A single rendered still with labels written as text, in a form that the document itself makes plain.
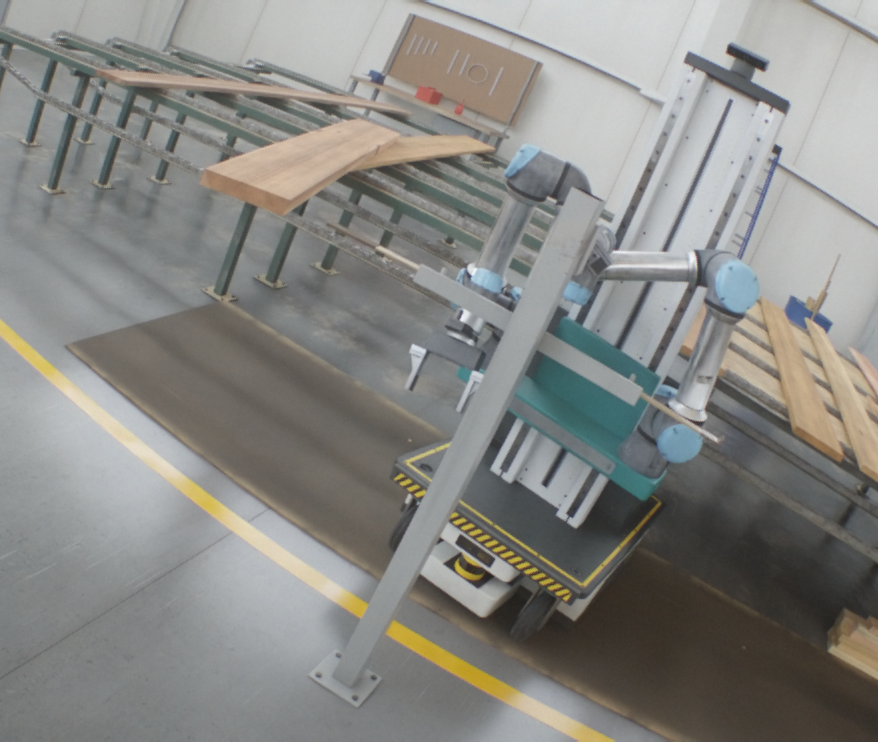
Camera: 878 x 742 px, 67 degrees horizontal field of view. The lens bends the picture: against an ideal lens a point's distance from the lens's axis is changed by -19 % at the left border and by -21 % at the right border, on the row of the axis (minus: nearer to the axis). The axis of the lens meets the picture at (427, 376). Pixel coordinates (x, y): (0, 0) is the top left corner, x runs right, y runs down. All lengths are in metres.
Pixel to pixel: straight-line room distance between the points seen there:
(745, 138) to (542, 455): 1.18
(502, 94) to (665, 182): 7.04
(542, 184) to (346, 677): 1.35
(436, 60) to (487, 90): 0.76
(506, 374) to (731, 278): 0.64
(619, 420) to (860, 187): 7.19
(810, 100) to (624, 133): 2.39
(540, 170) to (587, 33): 7.36
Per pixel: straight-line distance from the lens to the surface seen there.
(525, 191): 2.10
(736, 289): 1.88
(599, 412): 2.32
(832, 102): 9.21
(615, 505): 2.58
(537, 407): 2.21
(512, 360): 1.51
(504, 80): 9.29
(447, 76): 9.52
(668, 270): 1.99
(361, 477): 2.84
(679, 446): 1.99
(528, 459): 2.53
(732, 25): 8.23
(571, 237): 1.45
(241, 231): 3.73
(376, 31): 10.29
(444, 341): 1.93
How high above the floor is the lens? 1.43
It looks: 22 degrees down
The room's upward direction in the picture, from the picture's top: 25 degrees clockwise
